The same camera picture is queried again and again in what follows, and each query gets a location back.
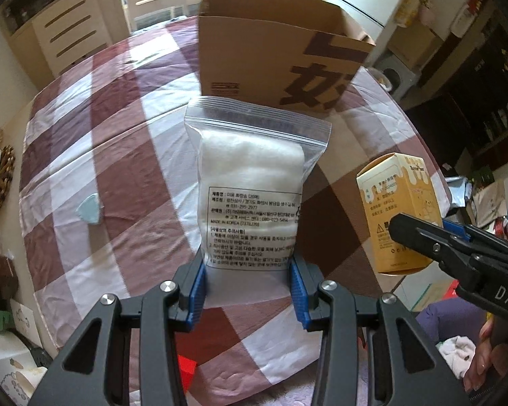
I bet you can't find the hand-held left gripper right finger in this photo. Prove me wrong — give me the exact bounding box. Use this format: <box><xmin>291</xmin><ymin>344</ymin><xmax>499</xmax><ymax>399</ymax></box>
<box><xmin>289</xmin><ymin>254</ymin><xmax>471</xmax><ymax>406</ymax></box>

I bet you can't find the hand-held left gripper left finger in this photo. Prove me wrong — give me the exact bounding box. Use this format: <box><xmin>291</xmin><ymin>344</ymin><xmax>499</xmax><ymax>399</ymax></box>
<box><xmin>33</xmin><ymin>258</ymin><xmax>207</xmax><ymax>406</ymax></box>

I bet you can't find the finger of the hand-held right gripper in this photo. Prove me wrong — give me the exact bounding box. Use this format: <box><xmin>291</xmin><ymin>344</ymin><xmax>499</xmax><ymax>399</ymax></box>
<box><xmin>388</xmin><ymin>212</ymin><xmax>475</xmax><ymax>283</ymax></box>
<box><xmin>441</xmin><ymin>218</ymin><xmax>508</xmax><ymax>264</ymax></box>

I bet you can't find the yellow carton box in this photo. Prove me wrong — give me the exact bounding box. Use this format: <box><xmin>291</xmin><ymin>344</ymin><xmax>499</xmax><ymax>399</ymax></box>
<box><xmin>356</xmin><ymin>152</ymin><xmax>444</xmax><ymax>275</ymax></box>

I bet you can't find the zip bag of cotton pads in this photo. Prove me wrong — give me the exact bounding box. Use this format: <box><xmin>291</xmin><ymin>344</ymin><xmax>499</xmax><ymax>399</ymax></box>
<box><xmin>184</xmin><ymin>95</ymin><xmax>333</xmax><ymax>310</ymax></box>

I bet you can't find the brown cardboard box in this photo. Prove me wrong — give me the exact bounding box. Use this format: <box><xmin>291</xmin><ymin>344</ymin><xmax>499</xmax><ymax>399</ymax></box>
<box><xmin>197</xmin><ymin>0</ymin><xmax>377</xmax><ymax>122</ymax></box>

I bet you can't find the person's right hand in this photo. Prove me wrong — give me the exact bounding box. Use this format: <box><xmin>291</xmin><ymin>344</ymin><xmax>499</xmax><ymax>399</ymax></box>
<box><xmin>463</xmin><ymin>317</ymin><xmax>499</xmax><ymax>392</ymax></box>

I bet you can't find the purple cloth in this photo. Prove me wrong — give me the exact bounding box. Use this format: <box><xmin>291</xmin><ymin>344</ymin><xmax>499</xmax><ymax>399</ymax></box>
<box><xmin>414</xmin><ymin>299</ymin><xmax>492</xmax><ymax>348</ymax></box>

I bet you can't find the red toy block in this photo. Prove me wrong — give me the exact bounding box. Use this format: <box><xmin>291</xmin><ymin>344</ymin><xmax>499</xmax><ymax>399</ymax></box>
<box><xmin>177</xmin><ymin>354</ymin><xmax>198</xmax><ymax>390</ymax></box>

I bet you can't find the white crumpled cloth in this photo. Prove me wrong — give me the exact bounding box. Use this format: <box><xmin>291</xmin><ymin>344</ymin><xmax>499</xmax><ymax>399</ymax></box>
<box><xmin>437</xmin><ymin>335</ymin><xmax>480</xmax><ymax>380</ymax></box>

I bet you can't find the light blue small piece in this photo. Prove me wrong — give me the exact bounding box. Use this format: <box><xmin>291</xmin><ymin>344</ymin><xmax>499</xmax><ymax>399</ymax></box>
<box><xmin>76</xmin><ymin>193</ymin><xmax>104</xmax><ymax>226</ymax></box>

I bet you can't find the dark wooden shelf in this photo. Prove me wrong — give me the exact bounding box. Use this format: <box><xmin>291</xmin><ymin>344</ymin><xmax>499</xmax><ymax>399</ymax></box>
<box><xmin>405</xmin><ymin>8</ymin><xmax>508</xmax><ymax>204</ymax></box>

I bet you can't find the brown white checkered cloth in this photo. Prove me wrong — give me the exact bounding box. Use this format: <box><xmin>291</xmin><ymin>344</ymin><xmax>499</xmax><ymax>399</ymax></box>
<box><xmin>18</xmin><ymin>14</ymin><xmax>454</xmax><ymax>390</ymax></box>

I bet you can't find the white card with drawing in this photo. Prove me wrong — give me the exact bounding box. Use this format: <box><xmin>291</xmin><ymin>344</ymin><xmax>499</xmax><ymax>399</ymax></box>
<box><xmin>9</xmin><ymin>297</ymin><xmax>44</xmax><ymax>348</ymax></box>

